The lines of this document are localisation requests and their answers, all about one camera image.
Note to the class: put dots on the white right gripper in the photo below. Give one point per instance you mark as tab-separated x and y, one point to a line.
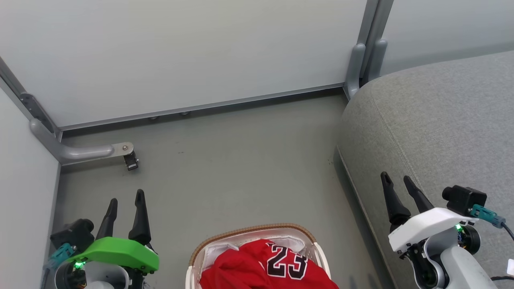
429	224

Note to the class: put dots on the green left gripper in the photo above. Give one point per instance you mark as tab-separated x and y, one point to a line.
116	252

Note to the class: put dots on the red number 23 jersey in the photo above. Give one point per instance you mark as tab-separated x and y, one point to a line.
249	269

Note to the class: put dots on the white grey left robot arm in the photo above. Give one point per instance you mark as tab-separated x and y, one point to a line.
104	279

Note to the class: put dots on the grey fabric sofa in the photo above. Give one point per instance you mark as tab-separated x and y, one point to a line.
441	132

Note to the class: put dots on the black metal caster wheel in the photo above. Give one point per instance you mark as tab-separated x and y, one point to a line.
131	161

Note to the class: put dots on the white wicker-rimmed laundry basket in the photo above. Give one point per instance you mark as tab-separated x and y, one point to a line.
249	232

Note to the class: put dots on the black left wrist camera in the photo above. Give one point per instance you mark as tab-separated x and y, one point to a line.
72	235

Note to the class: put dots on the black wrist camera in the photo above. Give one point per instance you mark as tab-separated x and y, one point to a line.
72	235
464	198

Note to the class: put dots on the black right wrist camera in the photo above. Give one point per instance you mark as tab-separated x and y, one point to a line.
464	198

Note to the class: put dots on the teal left camera connector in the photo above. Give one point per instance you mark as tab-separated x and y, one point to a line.
60	255

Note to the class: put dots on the teal camera connector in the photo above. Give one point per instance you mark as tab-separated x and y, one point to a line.
60	255
486	213

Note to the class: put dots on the teal right camera connector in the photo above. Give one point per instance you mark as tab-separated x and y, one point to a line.
486	213

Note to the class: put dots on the grey partition foot bracket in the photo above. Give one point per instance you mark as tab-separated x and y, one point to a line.
80	152

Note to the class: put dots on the grey partition bottom rail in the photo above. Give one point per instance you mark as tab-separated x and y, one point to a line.
200	106

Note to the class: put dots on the grey partition corner post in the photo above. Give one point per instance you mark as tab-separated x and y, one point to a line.
377	56
355	68

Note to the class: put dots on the grey partition side post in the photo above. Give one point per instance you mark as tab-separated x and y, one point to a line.
32	106

